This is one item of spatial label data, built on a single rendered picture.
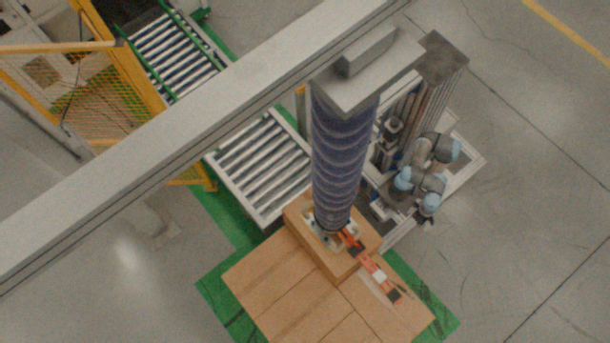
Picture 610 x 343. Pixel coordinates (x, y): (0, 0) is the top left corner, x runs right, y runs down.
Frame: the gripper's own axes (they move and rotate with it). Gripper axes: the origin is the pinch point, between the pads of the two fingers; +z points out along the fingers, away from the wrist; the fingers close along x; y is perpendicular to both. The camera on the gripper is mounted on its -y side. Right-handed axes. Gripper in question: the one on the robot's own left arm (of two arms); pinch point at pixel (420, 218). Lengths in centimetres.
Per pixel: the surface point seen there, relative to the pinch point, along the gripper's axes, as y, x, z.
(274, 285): 81, -38, 98
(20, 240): 118, -37, -153
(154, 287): 159, -111, 152
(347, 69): 36, -31, -140
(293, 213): 43, -61, 58
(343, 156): 35, -30, -84
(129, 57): 70, -151, -49
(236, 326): 124, -41, 152
